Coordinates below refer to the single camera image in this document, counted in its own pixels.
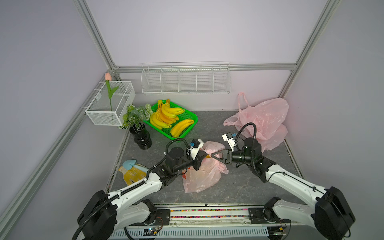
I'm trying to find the yellow white work glove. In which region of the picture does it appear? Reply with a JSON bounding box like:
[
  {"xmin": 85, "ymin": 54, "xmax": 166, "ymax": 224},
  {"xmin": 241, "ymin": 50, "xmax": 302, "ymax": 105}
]
[{"xmin": 119, "ymin": 164, "xmax": 149, "ymax": 186}]

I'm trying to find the pink artificial tulip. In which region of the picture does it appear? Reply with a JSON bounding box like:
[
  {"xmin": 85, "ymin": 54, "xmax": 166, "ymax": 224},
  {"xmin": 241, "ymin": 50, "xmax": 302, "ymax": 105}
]
[{"xmin": 105, "ymin": 73, "xmax": 119, "ymax": 111}]

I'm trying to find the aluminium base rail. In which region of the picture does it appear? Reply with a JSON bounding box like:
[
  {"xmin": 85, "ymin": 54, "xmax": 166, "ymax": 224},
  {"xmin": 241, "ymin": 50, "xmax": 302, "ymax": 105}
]
[{"xmin": 83, "ymin": 204, "xmax": 337, "ymax": 240}]

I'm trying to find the green plastic basket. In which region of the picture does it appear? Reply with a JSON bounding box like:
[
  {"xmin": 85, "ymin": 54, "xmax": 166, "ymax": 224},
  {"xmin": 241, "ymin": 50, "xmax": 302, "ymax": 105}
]
[{"xmin": 142, "ymin": 100, "xmax": 199, "ymax": 141}]

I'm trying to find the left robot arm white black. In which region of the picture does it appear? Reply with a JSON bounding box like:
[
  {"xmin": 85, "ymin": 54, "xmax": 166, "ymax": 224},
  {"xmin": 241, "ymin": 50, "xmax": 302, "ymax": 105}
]
[{"xmin": 72, "ymin": 148, "xmax": 208, "ymax": 240}]

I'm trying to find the white wire basket left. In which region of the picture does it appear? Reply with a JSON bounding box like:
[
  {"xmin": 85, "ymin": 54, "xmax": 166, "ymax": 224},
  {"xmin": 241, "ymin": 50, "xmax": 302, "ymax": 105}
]
[{"xmin": 85, "ymin": 81, "xmax": 136, "ymax": 127}]

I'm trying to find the yellow banana bunch in basket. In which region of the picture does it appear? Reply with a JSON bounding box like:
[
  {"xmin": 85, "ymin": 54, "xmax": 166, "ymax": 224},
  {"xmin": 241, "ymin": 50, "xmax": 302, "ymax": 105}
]
[{"xmin": 149, "ymin": 98, "xmax": 196, "ymax": 138}]

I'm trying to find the printed pink plastic bag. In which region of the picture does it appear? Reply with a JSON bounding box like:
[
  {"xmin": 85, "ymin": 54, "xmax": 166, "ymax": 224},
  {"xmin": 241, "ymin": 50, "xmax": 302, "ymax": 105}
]
[{"xmin": 183, "ymin": 141, "xmax": 229, "ymax": 193}]

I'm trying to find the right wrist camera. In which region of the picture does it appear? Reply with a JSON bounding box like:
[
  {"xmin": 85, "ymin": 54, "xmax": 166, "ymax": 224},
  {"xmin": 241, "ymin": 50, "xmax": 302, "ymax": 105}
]
[{"xmin": 222, "ymin": 133, "xmax": 237, "ymax": 152}]

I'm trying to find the black plant vase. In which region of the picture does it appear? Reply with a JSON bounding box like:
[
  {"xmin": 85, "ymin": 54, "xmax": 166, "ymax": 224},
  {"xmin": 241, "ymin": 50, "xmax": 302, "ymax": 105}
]
[{"xmin": 129, "ymin": 123, "xmax": 153, "ymax": 150}]

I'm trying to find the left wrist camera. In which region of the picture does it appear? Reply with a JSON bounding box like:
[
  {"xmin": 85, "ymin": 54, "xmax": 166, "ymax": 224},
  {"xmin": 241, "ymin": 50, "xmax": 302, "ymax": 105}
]
[{"xmin": 186, "ymin": 139, "xmax": 204, "ymax": 160}]

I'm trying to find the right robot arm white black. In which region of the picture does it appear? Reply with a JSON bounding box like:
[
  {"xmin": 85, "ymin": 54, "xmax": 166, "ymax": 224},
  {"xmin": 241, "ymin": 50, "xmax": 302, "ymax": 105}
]
[{"xmin": 211, "ymin": 138, "xmax": 356, "ymax": 240}]

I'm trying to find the green potted plant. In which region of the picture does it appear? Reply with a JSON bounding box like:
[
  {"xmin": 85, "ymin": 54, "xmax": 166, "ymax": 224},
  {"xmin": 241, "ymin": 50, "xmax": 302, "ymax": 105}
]
[{"xmin": 118, "ymin": 104, "xmax": 154, "ymax": 133}]

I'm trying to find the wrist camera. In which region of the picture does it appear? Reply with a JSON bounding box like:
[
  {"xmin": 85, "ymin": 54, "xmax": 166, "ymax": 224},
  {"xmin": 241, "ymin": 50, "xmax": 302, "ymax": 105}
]
[
  {"xmin": 186, "ymin": 139, "xmax": 204, "ymax": 160},
  {"xmin": 222, "ymin": 133, "xmax": 237, "ymax": 152}
]

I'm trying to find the white wire shelf back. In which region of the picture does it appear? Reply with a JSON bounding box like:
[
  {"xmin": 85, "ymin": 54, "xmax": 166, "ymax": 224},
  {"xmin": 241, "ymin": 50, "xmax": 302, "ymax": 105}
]
[{"xmin": 141, "ymin": 62, "xmax": 232, "ymax": 95}]

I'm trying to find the plain pink plastic bag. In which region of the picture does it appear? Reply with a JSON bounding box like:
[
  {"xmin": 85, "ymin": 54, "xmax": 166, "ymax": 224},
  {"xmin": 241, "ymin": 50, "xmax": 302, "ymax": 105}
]
[{"xmin": 224, "ymin": 92, "xmax": 289, "ymax": 152}]

